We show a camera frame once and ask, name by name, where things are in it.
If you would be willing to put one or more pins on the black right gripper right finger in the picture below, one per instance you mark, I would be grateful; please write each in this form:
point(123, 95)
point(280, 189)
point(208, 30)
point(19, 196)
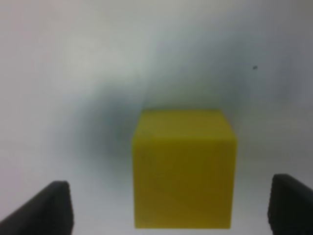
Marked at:
point(290, 209)

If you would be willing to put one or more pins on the yellow block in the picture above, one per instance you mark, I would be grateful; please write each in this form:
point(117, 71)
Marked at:
point(183, 170)

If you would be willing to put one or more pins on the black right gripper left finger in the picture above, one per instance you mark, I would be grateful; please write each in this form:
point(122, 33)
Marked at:
point(49, 212)

